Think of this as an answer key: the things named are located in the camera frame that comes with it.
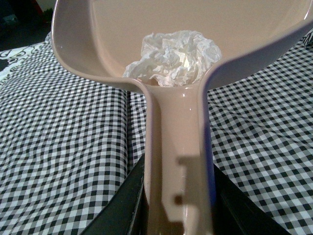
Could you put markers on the printed white pillow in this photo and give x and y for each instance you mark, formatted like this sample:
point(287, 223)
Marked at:
point(11, 59)

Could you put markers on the beige dustpan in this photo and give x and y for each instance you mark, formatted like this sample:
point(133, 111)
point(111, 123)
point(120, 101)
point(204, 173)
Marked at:
point(97, 39)

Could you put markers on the black white checkered bedsheet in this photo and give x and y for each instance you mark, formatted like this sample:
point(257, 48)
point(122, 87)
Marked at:
point(67, 144)

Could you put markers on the white tissue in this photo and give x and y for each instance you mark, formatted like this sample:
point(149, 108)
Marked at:
point(174, 59)

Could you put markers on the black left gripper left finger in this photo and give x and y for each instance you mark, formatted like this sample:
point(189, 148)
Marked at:
point(122, 214)

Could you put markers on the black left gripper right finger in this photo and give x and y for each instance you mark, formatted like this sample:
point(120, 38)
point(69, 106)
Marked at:
point(237, 215)

